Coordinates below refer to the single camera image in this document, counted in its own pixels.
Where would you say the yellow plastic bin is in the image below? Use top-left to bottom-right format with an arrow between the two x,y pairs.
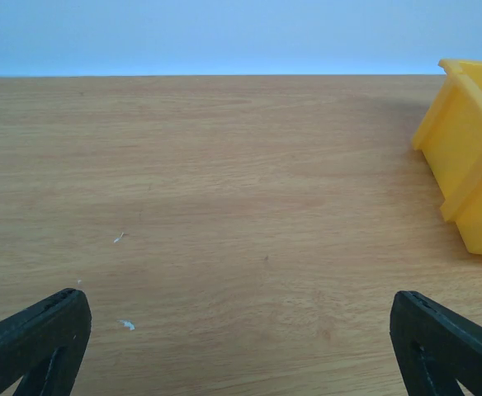
412,59 -> 482,256

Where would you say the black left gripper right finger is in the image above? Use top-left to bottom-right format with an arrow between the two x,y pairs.
390,290 -> 482,395

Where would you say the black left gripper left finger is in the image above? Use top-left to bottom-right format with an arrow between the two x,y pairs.
0,288 -> 92,395

